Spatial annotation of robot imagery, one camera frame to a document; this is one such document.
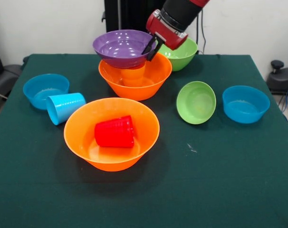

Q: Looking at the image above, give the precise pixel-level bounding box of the small green bowl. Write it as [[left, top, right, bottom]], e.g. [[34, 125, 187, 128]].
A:
[[176, 81, 217, 125]]

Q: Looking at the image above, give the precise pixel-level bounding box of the orange cup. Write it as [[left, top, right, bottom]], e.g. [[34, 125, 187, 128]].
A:
[[121, 63, 146, 87]]

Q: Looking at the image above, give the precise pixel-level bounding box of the blue bowl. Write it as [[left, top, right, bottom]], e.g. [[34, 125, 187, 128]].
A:
[[222, 85, 271, 124], [22, 73, 70, 111]]

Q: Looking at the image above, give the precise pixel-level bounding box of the black pedestal foot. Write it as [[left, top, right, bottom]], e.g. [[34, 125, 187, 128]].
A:
[[0, 64, 23, 100], [267, 60, 288, 95]]

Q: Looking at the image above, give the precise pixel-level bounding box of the blue cup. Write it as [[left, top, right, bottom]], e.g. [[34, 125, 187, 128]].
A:
[[45, 92, 87, 126]]

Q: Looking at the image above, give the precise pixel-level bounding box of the red cup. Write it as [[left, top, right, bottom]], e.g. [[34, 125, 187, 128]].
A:
[[94, 115, 135, 149]]

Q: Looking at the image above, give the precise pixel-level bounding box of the large orange bowl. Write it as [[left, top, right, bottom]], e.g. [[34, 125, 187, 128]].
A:
[[63, 97, 161, 172], [98, 52, 173, 102]]

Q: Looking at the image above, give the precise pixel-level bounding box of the purple bowl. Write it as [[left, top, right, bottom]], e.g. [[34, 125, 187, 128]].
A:
[[92, 29, 157, 69]]

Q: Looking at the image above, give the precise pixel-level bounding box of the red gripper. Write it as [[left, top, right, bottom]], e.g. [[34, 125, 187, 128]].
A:
[[141, 9, 189, 62]]

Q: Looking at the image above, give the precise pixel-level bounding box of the dark green table cloth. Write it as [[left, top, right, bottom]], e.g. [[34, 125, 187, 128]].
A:
[[0, 53, 288, 228]]

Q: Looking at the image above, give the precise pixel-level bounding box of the large green bowl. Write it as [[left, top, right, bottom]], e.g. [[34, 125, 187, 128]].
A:
[[157, 37, 198, 72]]

